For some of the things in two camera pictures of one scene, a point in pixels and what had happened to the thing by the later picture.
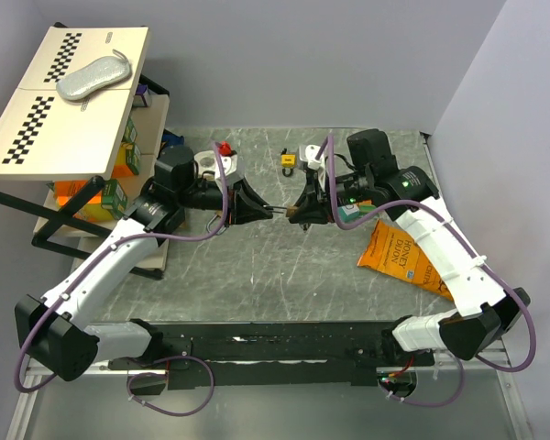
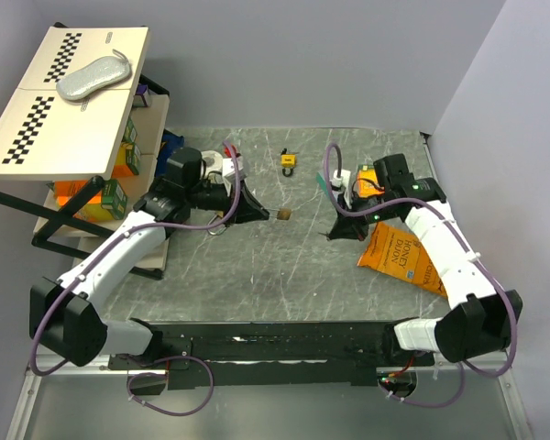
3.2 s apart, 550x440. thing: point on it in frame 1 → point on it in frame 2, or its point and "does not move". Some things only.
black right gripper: x=313 y=205 → x=347 y=227
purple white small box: x=143 y=97 does not move
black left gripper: x=241 y=210 does not move
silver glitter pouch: x=81 y=82 does not move
